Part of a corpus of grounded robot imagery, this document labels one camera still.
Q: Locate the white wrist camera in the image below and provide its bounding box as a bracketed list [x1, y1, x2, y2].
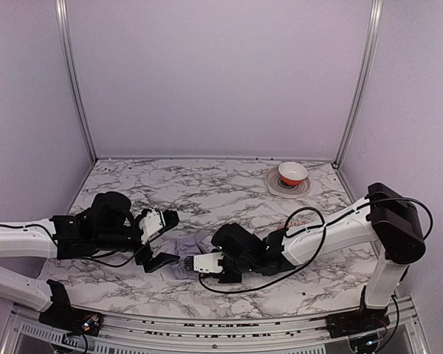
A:
[193, 252, 224, 274]
[136, 209, 162, 244]

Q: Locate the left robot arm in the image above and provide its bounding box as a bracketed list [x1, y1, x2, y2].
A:
[0, 192, 179, 333]

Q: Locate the left aluminium frame post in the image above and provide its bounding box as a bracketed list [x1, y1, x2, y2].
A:
[55, 0, 97, 165]

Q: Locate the lilac folding umbrella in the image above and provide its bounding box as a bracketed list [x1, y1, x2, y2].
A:
[171, 232, 213, 280]

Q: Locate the aluminium frame post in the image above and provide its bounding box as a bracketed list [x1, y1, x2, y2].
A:
[55, 0, 97, 165]
[333, 0, 384, 169]

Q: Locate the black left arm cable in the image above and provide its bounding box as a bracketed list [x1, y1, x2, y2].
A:
[0, 221, 159, 268]

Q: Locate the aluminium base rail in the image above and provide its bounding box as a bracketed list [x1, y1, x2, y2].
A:
[0, 297, 430, 353]

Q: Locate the orange white bowl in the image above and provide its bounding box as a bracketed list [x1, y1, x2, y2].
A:
[278, 162, 308, 187]

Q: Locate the grey swirl plate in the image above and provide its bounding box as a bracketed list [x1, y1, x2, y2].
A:
[264, 167, 311, 199]

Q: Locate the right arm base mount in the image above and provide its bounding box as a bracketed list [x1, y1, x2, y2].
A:
[326, 309, 391, 339]

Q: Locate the right aluminium frame post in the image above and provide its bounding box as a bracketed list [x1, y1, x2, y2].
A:
[333, 0, 384, 169]

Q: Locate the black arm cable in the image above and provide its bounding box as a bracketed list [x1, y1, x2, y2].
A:
[0, 221, 159, 268]
[198, 198, 436, 295]

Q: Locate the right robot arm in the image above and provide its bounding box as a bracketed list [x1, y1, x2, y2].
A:
[184, 183, 431, 332]

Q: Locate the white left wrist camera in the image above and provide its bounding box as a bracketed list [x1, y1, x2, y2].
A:
[136, 209, 162, 244]

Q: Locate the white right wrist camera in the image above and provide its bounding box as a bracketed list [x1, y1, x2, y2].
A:
[193, 252, 224, 274]

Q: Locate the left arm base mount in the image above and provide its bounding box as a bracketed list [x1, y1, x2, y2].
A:
[38, 308, 103, 336]

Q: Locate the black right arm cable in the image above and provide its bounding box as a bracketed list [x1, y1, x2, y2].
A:
[198, 198, 436, 295]

